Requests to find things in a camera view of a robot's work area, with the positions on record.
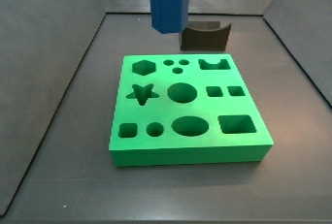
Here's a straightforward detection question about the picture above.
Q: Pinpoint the dark grey curved holder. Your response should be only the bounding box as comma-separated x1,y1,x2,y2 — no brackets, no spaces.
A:
180,21,232,51

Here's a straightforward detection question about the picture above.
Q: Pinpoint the green shape-sorter block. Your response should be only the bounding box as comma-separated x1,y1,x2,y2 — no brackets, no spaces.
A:
109,54,274,167

